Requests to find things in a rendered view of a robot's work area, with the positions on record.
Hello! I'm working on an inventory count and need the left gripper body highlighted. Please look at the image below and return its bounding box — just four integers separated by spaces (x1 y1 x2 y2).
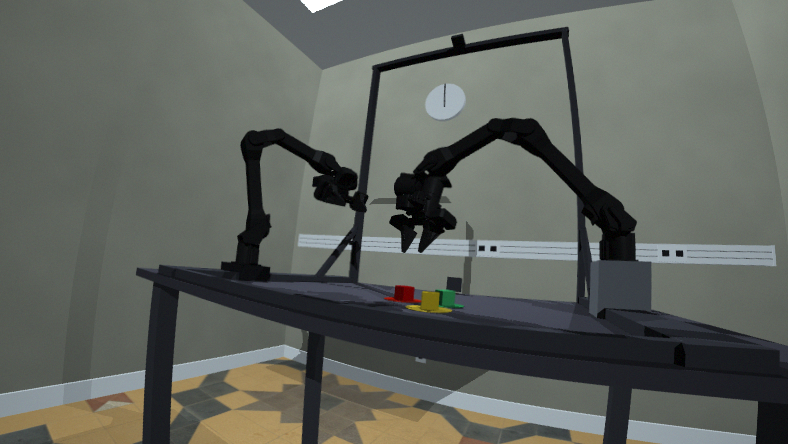
389 192 457 231

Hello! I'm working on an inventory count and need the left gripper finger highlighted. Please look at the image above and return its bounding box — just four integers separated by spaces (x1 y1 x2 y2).
418 219 445 253
396 222 417 253

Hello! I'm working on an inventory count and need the red block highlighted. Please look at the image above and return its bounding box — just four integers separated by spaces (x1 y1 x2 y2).
394 286 414 301

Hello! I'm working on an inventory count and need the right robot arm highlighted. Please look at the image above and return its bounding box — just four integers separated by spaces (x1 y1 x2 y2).
231 128 358 266

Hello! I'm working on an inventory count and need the yellow cube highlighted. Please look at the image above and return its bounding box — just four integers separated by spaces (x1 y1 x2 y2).
421 291 440 311

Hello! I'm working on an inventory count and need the yellow circle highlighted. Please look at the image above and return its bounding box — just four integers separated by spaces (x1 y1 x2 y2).
405 305 452 313

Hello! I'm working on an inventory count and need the green cube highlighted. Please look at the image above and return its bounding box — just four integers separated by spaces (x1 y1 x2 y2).
435 289 455 306

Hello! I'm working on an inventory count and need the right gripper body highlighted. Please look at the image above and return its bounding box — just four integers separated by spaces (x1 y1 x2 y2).
314 179 369 209

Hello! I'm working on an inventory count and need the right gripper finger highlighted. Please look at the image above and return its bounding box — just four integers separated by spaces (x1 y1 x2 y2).
321 184 346 207
352 194 367 212

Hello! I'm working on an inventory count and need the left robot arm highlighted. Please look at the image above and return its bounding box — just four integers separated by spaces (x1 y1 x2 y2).
394 118 639 261

